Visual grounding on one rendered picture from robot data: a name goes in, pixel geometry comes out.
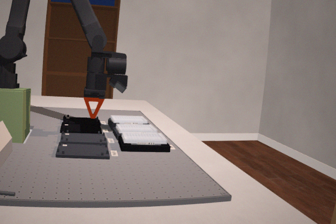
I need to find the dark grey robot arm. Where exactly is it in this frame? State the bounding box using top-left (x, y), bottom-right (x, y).
top-left (0, 0), bottom-right (128, 93)

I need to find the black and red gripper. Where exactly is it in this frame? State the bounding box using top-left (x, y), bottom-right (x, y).
top-left (84, 72), bottom-right (106, 119)

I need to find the white button panel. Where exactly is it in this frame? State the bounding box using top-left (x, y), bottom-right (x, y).
top-left (0, 121), bottom-right (15, 196)

